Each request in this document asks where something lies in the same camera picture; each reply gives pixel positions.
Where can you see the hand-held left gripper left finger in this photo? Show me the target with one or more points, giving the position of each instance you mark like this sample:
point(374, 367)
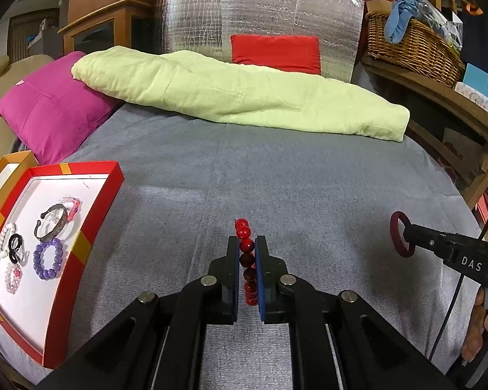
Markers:
point(232, 260)

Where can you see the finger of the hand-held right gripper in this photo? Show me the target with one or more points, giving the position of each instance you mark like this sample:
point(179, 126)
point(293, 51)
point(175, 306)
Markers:
point(423, 237)

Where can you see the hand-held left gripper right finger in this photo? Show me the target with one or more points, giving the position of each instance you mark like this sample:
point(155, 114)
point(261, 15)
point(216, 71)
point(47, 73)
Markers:
point(261, 268)

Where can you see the red jewelry box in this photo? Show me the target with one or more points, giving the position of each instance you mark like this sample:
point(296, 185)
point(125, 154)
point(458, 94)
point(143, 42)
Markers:
point(107, 199)

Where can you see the person's right hand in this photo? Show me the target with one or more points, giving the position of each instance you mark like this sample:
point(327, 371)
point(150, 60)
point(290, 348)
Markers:
point(473, 333)

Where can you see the grey bed cover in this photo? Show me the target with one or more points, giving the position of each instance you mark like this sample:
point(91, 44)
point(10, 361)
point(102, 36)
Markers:
point(309, 178)

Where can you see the blue cardboard box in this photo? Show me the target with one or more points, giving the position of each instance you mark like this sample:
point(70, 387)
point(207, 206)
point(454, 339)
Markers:
point(480, 83)

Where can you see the light green folded blanket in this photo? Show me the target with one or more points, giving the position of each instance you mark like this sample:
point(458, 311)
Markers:
point(227, 93)

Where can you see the wicker basket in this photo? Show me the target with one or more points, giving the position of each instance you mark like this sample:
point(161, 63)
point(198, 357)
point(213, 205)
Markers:
point(414, 48)

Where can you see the red cushion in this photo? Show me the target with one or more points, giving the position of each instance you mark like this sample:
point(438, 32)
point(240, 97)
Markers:
point(276, 53)

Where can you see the blue cloth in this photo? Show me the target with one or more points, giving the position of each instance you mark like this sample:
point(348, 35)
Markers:
point(398, 20)

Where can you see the clear plastic bag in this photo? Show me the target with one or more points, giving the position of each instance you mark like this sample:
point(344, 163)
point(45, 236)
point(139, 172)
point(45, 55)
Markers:
point(439, 16)

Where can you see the magenta pillow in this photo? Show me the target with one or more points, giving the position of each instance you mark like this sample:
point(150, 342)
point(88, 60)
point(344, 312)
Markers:
point(53, 109)

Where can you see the orange box lid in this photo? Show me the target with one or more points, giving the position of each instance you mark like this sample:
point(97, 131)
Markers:
point(8, 158)

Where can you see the silver insulated bag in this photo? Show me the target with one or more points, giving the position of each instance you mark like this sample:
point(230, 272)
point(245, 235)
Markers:
point(195, 16)

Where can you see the wooden cabinet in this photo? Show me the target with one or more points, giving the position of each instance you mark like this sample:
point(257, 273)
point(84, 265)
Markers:
point(126, 20)

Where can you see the curved wooden bed frame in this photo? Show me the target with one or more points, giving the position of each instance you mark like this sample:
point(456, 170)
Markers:
point(451, 97)

